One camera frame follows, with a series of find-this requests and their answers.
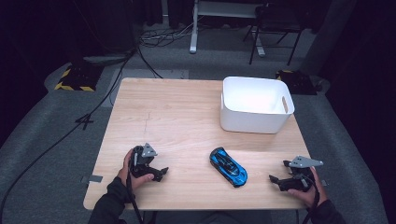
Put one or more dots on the grey tape strip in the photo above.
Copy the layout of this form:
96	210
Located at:
95	178

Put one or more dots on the person's left hand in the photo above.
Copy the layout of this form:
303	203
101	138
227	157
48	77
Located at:
126	174

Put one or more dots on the black chair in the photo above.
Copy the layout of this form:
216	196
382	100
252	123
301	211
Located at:
277	18

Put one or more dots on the white desk frame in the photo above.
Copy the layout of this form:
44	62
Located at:
194	31

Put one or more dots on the person's right hand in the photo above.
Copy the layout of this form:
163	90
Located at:
313	196

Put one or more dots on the white plastic bin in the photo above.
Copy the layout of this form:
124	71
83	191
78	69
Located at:
249	119

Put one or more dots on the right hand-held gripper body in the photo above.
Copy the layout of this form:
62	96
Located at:
300	180

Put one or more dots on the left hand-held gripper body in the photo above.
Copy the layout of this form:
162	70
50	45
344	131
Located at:
140	163

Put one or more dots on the black yellow striped base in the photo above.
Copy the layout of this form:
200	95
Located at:
79	77
297	82

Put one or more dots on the blue toy car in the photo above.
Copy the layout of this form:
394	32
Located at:
229	168

